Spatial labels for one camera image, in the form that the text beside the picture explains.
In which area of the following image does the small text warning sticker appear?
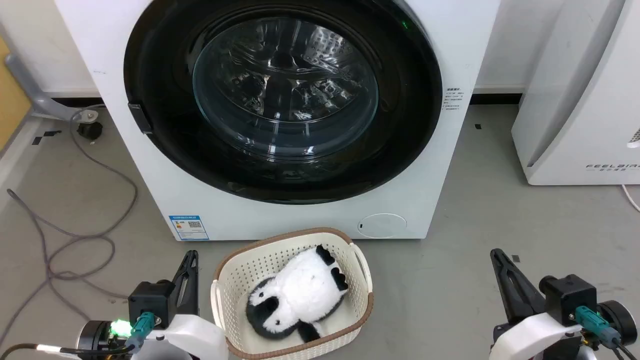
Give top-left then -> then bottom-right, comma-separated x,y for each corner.
442,88 -> 466,112

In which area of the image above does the blue energy label sticker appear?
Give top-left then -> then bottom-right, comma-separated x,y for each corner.
168,215 -> 210,242

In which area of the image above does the white front-load washing machine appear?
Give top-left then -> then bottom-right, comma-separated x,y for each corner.
54,0 -> 502,242

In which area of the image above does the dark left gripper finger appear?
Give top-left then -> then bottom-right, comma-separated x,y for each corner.
171,250 -> 197,315
183,252 -> 200,317

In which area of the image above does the grey floor cable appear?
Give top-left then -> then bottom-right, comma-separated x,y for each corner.
0,106 -> 139,346

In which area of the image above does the round white filter cover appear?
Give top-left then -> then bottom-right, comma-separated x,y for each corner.
358,213 -> 408,239

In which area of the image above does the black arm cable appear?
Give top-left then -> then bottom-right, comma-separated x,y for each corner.
575,306 -> 640,360
0,342 -> 137,360

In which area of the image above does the black and white panda plush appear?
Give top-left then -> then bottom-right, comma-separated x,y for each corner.
245,244 -> 350,344

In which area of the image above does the cream laundry basket brown rim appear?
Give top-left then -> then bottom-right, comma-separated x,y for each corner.
210,227 -> 374,360

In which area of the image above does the thin white power cable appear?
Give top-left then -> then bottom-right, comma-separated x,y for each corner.
621,184 -> 640,213

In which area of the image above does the white air purifier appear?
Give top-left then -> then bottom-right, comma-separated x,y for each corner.
511,0 -> 640,186

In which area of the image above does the round black glass washer door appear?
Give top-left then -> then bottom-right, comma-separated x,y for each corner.
123,0 -> 444,205

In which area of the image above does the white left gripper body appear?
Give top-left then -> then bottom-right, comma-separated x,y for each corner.
140,313 -> 229,360

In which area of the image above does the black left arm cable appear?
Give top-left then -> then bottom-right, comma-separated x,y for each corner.
0,342 -> 137,360

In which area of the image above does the grey metal stand leg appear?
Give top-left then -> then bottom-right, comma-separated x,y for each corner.
4,53 -> 100,122

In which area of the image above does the yellow wooden panel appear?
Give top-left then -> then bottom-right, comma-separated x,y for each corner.
0,35 -> 33,152

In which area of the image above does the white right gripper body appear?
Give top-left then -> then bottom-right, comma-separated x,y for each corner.
489,310 -> 585,360

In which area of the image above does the black caster wheel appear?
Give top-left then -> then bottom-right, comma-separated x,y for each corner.
76,121 -> 104,141

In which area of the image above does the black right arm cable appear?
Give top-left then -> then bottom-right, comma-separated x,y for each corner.
575,306 -> 640,360

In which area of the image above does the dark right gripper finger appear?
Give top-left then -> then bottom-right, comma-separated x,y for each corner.
500,254 -> 547,321
489,248 -> 522,325

